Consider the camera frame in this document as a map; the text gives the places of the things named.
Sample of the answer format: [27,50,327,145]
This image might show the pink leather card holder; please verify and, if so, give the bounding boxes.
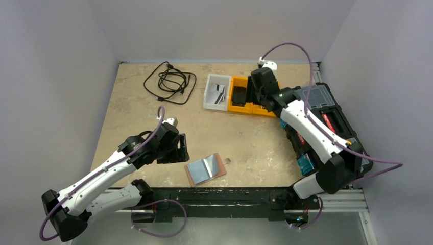
[184,153,232,187]

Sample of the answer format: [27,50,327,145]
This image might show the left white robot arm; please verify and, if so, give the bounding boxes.
[39,120,189,242]

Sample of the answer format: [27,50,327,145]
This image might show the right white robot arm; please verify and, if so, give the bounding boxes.
[247,66,362,208]

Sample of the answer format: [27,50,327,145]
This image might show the black cards stack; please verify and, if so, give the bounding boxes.
[231,86,246,107]

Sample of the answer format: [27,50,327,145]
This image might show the yellow bin with black cards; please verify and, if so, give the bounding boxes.
[227,76,253,114]

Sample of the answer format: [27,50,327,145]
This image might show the yellow bin with tan cards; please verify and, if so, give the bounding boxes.
[252,79,280,117]

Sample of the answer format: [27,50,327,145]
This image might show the white cards stack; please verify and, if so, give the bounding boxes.
[207,83,226,105]

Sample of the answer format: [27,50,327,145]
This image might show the white plastic bin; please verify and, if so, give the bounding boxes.
[203,73,232,111]

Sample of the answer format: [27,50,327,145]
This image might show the black plastic toolbox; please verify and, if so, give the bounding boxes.
[280,83,361,174]

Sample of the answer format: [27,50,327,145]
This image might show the blue packet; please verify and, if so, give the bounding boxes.
[297,153,315,177]

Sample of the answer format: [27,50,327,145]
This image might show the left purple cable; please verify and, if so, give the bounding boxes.
[39,106,166,241]

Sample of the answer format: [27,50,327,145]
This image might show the purple cable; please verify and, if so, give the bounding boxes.
[261,42,404,185]
[39,106,166,241]

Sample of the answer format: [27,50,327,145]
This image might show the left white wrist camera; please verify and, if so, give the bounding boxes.
[157,116,178,127]

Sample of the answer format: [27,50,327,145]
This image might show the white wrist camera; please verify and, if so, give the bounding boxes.
[257,57,278,72]
[157,116,178,127]

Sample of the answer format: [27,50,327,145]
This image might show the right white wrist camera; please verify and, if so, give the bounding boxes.
[257,57,278,72]

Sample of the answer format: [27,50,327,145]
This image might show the black coiled cable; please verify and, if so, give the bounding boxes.
[143,61,197,106]

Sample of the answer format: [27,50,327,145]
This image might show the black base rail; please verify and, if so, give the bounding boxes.
[132,187,320,222]

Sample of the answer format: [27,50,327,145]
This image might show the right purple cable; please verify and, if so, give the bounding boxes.
[261,42,404,185]

